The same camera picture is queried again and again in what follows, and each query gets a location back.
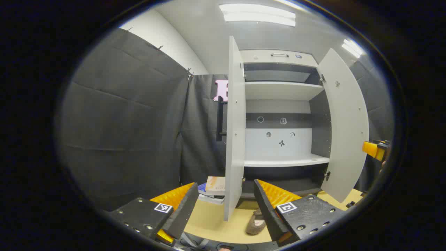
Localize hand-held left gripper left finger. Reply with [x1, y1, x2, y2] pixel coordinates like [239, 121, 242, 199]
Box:
[111, 182, 200, 246]

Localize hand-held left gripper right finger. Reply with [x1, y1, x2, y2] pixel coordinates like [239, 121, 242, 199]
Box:
[253, 179, 349, 246]

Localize brown fuzzy shoe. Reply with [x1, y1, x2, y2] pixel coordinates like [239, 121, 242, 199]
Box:
[246, 208, 267, 235]

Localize white cabinet door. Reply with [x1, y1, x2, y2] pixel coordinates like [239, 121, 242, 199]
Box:
[223, 36, 246, 222]
[316, 48, 370, 203]

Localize white shoe cabinet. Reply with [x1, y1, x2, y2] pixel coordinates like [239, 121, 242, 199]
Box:
[240, 49, 331, 199]

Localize white cabinet drawer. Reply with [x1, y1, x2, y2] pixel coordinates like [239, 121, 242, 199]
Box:
[240, 50, 318, 68]

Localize small ceiling light panel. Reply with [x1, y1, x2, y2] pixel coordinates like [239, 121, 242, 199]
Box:
[341, 38, 364, 59]

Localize large ceiling light panel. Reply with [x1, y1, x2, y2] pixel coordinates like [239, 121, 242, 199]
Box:
[219, 3, 296, 27]

